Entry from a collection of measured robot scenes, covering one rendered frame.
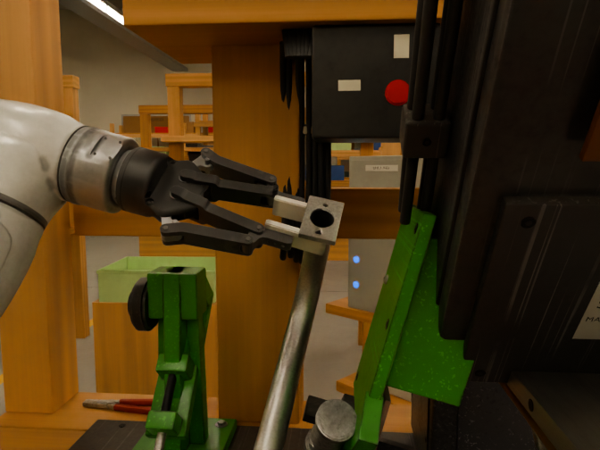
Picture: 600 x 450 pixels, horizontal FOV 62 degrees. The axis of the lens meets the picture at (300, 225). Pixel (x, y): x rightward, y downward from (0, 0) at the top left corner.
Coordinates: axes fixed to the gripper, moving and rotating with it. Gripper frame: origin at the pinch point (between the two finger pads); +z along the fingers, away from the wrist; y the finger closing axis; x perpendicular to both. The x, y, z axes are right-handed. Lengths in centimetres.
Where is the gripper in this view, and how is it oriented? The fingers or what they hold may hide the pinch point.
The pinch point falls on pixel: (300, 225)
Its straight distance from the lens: 56.1
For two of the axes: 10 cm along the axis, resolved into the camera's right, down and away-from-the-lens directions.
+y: 2.4, -7.7, 5.9
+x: -1.2, 5.8, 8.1
